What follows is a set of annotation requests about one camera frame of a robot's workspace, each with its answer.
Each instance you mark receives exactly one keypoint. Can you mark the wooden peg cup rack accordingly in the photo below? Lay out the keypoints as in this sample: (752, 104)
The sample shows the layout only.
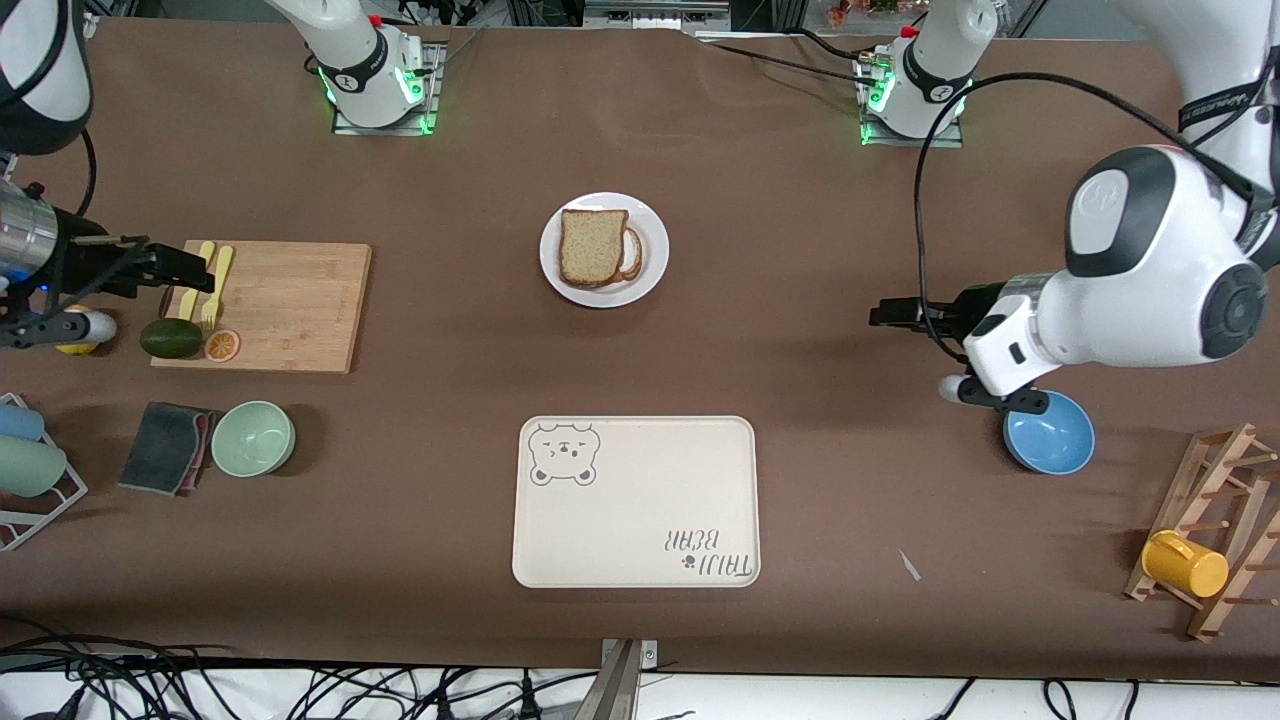
(1225, 520)

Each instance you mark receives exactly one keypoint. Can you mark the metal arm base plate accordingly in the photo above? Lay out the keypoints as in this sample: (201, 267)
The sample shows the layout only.
(910, 143)
(434, 95)

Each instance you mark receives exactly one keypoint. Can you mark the pink folded cloth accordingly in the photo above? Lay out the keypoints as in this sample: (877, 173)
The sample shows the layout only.
(207, 440)

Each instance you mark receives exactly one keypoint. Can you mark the brown bread slice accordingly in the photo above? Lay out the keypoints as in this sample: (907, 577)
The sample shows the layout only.
(632, 278)
(592, 248)

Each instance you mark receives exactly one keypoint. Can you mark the dark green avocado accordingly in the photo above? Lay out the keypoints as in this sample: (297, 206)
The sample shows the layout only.
(170, 339)

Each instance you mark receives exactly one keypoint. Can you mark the yellow mug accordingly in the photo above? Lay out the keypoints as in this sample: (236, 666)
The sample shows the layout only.
(1185, 566)

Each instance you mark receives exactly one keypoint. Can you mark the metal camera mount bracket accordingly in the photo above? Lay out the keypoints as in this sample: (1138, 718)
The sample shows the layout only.
(620, 690)

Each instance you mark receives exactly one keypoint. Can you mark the yellow lemon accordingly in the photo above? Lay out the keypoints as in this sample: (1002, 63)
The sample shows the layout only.
(75, 349)

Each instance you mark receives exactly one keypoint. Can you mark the white round plate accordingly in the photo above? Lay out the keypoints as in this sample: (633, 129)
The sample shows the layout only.
(552, 255)

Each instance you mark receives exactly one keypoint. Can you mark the orange fruit slice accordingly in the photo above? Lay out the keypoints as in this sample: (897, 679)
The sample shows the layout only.
(222, 346)

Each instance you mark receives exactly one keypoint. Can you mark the pale yellow plastic knife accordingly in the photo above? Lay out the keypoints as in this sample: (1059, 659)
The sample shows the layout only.
(197, 280)

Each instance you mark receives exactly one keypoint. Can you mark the cream tray with bear print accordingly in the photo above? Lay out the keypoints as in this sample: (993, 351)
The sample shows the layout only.
(640, 510)

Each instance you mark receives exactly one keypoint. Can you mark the sage green cup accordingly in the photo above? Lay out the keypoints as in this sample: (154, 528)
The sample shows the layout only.
(28, 466)

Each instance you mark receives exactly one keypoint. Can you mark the pale yellow plastic fork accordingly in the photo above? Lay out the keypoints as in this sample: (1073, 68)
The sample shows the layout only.
(219, 285)

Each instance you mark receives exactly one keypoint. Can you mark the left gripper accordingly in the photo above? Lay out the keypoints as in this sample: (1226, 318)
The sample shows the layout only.
(978, 300)

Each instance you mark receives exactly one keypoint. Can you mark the light blue cup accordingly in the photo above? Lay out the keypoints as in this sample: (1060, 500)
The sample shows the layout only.
(18, 422)

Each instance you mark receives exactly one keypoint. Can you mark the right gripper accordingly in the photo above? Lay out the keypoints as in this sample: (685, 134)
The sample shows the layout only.
(88, 262)

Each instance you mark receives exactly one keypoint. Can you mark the toy fried egg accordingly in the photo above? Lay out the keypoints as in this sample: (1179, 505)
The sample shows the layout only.
(631, 252)

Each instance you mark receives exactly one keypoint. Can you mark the dark grey folded cloth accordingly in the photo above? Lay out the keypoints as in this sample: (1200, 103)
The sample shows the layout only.
(160, 448)

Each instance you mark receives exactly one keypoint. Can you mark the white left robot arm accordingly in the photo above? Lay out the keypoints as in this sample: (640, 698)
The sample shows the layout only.
(1150, 250)

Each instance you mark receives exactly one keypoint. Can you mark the blue bowl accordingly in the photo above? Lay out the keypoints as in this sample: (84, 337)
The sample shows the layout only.
(1055, 445)

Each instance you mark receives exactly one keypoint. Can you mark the mint green bowl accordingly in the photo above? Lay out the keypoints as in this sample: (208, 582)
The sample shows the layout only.
(252, 438)

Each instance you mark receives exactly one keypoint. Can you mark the wooden cutting board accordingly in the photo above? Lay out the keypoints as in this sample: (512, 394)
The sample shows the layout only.
(290, 310)

